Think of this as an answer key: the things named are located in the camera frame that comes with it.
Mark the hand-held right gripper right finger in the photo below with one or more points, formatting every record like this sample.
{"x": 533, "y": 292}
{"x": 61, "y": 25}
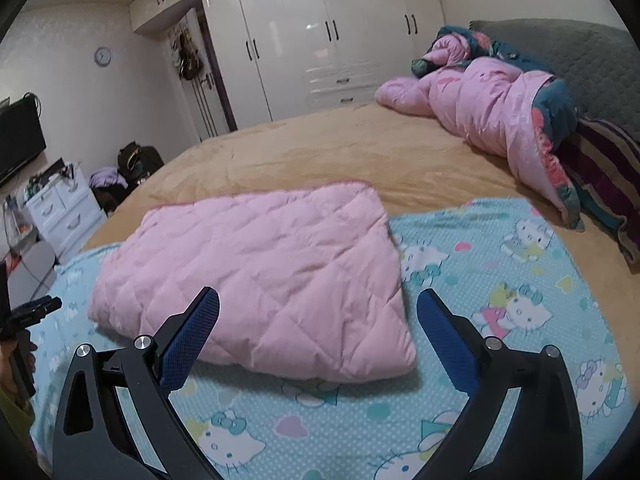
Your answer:
{"x": 445, "y": 342}

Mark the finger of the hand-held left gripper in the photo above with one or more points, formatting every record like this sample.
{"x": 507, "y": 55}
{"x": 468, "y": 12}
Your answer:
{"x": 30, "y": 317}
{"x": 47, "y": 304}

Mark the tan bed sheet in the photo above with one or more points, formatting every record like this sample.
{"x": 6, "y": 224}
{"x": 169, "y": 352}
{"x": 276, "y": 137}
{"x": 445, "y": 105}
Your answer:
{"x": 300, "y": 150}

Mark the grey quilted headboard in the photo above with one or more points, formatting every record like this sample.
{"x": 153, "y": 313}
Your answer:
{"x": 575, "y": 55}

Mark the black television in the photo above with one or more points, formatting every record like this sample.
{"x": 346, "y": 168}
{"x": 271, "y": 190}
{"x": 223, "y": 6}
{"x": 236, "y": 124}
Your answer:
{"x": 17, "y": 140}

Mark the black bag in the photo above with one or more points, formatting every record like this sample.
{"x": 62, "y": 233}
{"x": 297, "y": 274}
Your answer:
{"x": 142, "y": 157}

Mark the dark clothes pile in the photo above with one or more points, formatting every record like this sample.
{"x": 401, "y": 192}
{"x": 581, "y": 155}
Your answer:
{"x": 112, "y": 195}

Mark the round wall clock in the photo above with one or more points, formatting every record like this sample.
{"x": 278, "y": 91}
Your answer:
{"x": 103, "y": 56}

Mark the bags hanging on door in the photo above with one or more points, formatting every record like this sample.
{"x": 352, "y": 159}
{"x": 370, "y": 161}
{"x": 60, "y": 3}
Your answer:
{"x": 186, "y": 55}

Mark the pink quilted jacket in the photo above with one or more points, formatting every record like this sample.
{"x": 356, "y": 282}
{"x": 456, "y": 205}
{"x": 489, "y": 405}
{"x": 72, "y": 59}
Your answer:
{"x": 260, "y": 270}

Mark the purple cloth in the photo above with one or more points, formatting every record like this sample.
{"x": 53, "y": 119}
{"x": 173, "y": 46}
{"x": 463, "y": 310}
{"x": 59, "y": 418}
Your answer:
{"x": 106, "y": 177}

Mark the white drawer chest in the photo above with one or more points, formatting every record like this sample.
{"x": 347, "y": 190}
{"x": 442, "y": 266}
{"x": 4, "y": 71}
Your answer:
{"x": 67, "y": 210}

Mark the white glossy wardrobe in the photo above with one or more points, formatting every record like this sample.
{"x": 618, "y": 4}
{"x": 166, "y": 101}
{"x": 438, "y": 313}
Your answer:
{"x": 300, "y": 35}

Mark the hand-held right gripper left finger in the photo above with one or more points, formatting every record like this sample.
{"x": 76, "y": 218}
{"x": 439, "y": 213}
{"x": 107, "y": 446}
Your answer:
{"x": 192, "y": 332}

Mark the white door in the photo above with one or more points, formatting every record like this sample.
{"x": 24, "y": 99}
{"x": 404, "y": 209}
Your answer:
{"x": 212, "y": 105}

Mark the pink floral duvet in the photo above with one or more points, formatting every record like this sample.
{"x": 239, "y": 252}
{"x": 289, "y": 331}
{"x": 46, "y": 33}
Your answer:
{"x": 490, "y": 105}

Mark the blue cartoon printed blanket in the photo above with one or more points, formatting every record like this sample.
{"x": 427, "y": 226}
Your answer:
{"x": 500, "y": 270}

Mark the person's left forearm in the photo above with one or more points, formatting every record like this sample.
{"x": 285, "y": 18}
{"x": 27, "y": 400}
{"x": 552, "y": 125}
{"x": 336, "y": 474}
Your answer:
{"x": 12, "y": 412}

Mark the striped purple blanket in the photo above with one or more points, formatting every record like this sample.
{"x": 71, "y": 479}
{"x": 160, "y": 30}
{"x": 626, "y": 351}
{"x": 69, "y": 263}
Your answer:
{"x": 605, "y": 175}

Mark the person's left hand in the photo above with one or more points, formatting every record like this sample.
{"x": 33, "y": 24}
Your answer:
{"x": 6, "y": 370}

